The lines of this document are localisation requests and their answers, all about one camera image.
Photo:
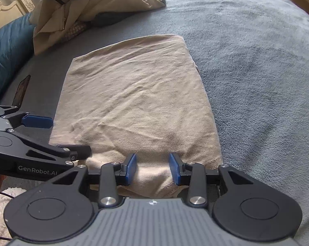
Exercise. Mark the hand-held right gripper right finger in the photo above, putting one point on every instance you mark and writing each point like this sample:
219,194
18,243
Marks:
173,169

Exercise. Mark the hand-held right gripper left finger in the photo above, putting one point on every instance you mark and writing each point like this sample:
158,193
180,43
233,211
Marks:
131,169

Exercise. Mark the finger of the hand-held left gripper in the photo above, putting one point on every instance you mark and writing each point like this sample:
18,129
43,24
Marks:
39,121
80,152

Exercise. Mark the beige pants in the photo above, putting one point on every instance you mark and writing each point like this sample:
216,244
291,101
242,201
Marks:
134,94

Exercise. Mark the crumpled beige clothes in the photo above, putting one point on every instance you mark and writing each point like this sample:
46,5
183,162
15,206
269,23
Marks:
93,0

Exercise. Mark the black smartphone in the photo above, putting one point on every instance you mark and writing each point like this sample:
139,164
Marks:
21,91

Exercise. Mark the teal pillow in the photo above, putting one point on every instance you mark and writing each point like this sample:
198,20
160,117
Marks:
8,48

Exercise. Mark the white fluffy rug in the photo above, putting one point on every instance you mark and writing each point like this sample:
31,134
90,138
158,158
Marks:
0,223

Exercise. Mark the patterned knitted cloth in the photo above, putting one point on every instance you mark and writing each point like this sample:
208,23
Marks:
75,30

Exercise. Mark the blue-grey bed blanket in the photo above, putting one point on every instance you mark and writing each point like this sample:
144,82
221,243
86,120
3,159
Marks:
246,82

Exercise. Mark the dark grey cloth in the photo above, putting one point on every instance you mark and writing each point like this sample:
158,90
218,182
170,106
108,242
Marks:
111,19

